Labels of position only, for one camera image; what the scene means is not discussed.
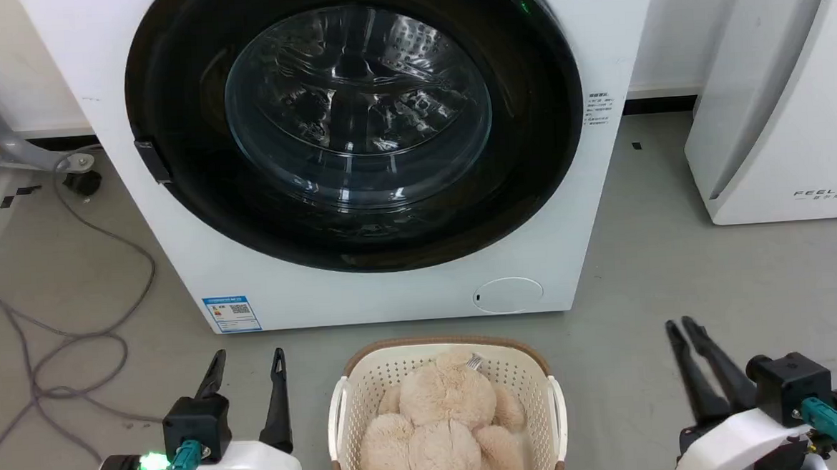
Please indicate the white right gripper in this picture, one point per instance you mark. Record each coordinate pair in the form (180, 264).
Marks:
(737, 444)

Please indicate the white front-load washing machine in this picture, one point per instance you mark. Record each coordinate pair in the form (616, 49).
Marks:
(177, 276)

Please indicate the round black glass washer door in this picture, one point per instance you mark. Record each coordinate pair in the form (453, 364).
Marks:
(529, 150)

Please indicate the blue energy label sticker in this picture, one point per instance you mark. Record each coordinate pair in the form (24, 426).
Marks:
(232, 314)

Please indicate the white perforated laundry basket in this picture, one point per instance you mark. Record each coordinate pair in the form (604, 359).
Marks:
(369, 381)

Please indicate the beige plush teddy bear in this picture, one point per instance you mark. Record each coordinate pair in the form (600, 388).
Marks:
(442, 420)

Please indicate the round white filter cover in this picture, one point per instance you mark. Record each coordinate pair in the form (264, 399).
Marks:
(509, 295)

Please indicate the white floor-standing appliance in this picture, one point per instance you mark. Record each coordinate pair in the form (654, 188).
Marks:
(779, 137)

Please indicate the black caster wheel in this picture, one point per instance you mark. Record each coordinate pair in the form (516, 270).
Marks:
(83, 183)

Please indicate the small printed warning label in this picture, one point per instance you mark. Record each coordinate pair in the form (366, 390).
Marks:
(597, 109)

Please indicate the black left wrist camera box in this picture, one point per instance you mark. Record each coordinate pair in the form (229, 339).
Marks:
(198, 425)

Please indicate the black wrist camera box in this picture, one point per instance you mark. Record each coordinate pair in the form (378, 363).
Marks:
(792, 384)
(198, 425)

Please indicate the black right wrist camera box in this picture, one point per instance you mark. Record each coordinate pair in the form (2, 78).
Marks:
(792, 384)

